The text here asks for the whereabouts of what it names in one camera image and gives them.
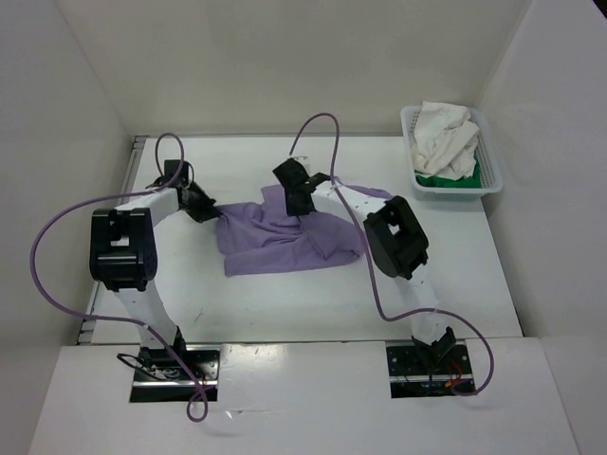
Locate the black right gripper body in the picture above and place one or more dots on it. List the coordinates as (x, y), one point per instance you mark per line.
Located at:
(293, 208)

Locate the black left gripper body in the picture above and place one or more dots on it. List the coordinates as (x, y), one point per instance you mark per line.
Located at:
(199, 204)

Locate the purple t shirt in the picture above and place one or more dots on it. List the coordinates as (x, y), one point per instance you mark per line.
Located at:
(261, 238)

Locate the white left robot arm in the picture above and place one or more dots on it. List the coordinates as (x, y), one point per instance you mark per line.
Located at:
(123, 257)

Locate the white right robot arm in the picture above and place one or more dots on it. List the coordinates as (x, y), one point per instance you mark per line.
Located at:
(394, 243)

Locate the white crumpled t shirt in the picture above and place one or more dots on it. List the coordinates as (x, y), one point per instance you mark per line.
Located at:
(445, 140)

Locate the green t shirt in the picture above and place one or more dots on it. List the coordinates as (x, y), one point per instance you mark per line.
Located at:
(465, 182)

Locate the white plastic laundry basket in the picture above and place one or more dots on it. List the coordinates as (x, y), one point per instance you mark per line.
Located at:
(485, 156)

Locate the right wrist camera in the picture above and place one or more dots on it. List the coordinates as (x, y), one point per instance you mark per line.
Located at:
(304, 161)

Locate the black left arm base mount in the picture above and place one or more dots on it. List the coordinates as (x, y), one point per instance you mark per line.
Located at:
(153, 384)

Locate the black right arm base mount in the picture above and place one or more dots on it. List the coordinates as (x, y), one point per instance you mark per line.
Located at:
(410, 378)

